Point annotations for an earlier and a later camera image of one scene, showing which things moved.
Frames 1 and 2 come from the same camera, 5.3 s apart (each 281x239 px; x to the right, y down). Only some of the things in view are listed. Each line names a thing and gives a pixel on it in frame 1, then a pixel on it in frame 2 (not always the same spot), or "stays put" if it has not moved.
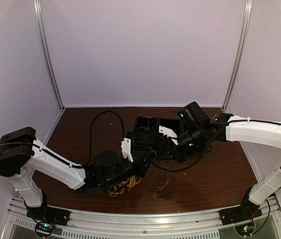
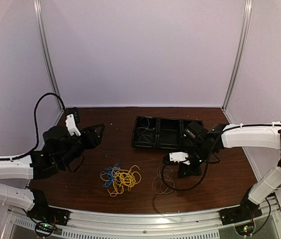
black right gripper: (169, 146) to (184, 168)
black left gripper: (142, 168) to (95, 140)
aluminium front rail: (205, 224) stays put
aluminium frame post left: (37, 5) stays put
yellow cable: (131, 182) stays put
